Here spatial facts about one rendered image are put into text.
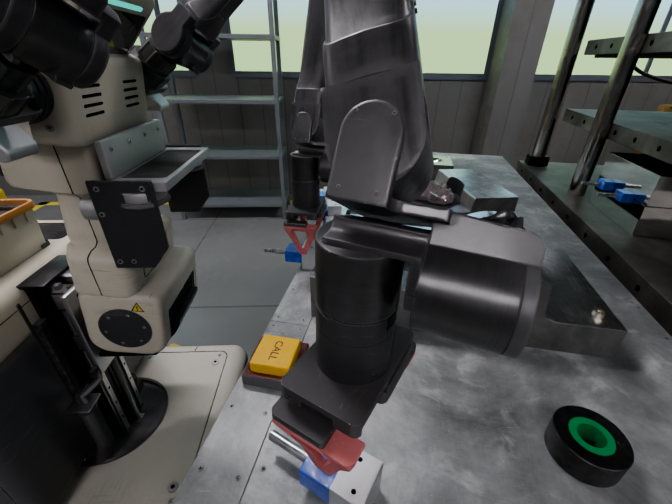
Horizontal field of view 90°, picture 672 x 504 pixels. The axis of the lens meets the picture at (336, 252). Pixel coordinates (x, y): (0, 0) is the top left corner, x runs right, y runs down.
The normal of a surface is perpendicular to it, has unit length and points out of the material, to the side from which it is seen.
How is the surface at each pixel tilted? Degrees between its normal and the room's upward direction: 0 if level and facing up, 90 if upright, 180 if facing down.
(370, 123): 60
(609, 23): 90
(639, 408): 0
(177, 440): 0
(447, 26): 90
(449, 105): 90
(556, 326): 90
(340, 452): 1
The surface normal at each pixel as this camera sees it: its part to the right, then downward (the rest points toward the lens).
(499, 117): 0.04, 0.50
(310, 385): 0.03, -0.87
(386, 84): -0.33, -0.04
